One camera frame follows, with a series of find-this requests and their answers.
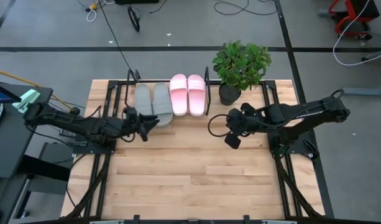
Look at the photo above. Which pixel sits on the black oval loop object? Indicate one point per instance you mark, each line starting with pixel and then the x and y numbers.
pixel 136 27

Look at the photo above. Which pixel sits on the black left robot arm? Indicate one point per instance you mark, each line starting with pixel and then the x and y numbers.
pixel 100 129

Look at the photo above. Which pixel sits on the grey rubber slide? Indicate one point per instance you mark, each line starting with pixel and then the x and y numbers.
pixel 143 99
pixel 163 102

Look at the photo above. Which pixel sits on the grey desk base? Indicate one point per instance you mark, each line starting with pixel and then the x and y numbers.
pixel 364 91

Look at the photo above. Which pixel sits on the yellow bar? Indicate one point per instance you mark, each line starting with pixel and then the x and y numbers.
pixel 13 77

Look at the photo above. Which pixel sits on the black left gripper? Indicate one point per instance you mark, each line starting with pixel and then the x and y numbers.
pixel 132 126

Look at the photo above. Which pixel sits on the green potted plant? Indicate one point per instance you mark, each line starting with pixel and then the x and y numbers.
pixel 240 65

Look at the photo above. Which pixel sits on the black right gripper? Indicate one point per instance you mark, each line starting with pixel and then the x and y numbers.
pixel 249 121

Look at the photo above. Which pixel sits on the blue laptop screen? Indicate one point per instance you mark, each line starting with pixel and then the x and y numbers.
pixel 0 96

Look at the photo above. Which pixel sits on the black side desk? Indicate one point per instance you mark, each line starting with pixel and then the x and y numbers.
pixel 10 146

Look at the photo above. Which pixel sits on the pink rubber slide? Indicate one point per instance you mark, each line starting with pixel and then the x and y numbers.
pixel 196 95
pixel 178 93

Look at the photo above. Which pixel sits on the black floor box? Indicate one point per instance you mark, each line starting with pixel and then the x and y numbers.
pixel 134 1

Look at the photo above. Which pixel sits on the red and black cart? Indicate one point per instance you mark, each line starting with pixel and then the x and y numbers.
pixel 364 9

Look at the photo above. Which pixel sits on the wooden shelf with black frame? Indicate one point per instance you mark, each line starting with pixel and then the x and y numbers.
pixel 208 90

